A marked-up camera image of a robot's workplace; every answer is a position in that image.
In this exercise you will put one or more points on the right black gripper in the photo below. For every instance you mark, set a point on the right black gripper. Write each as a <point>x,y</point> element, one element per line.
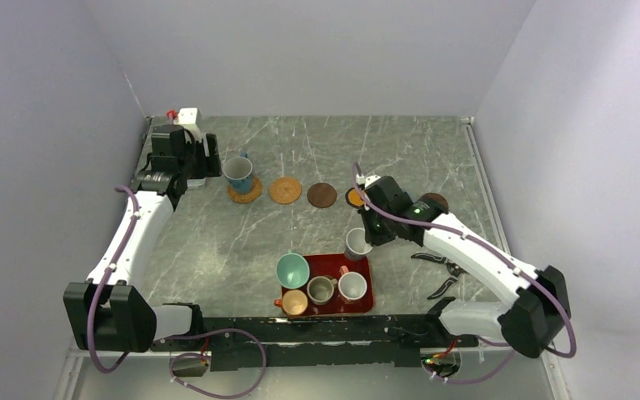
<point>372,237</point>

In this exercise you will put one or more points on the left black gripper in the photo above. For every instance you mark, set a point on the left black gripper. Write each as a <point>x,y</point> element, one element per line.
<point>209,164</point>

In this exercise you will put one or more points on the blue white cup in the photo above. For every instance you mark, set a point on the blue white cup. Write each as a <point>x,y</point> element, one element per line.
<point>239,173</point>

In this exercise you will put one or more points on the black orange smiley coaster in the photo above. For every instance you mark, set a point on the black orange smiley coaster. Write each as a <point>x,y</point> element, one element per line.
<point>353,199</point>

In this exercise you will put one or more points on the woven rattan coaster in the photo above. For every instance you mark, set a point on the woven rattan coaster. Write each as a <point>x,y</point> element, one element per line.
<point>285,190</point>
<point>256,191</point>

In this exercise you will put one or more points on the brown wooden coaster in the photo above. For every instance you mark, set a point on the brown wooden coaster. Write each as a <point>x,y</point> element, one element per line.
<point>439,199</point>

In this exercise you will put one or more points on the small white cup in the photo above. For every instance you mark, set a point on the small white cup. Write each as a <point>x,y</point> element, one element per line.
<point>356,246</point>

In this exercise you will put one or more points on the dark wooden coaster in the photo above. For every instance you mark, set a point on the dark wooden coaster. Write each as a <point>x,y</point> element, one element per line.
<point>322,195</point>

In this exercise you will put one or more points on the red white cup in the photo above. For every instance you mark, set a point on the red white cup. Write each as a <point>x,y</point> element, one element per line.
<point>351,285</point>

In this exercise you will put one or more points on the teal green cup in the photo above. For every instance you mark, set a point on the teal green cup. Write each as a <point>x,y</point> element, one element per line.
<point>292,270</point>

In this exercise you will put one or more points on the orange cup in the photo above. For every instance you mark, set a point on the orange cup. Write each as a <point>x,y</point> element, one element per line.
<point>294,303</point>

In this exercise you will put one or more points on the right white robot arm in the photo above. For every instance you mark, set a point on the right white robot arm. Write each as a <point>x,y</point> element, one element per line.
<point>532,312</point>

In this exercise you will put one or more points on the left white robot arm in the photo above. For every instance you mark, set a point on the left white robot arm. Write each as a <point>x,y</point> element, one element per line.
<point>105,310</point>

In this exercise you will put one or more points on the olive green cup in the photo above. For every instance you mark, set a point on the olive green cup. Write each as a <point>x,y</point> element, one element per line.
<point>320,289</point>

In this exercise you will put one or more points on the clear plastic screw box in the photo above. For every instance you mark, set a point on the clear plastic screw box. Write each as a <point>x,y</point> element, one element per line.
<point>196,183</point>

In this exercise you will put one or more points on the red serving tray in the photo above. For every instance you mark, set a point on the red serving tray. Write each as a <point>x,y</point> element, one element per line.
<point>329,265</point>

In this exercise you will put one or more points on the black pliers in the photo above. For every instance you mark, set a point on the black pliers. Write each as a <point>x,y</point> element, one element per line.
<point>450,271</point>

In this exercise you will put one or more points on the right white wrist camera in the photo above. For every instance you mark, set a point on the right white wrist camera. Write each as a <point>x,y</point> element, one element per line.
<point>364,181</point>

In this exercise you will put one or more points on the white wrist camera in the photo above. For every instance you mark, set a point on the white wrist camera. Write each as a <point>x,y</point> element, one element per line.
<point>364,181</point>
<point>189,118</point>

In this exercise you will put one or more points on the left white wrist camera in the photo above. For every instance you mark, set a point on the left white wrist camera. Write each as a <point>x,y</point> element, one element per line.
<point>189,118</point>

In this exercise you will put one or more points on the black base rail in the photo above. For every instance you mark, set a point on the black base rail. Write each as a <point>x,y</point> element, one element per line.
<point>251,342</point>

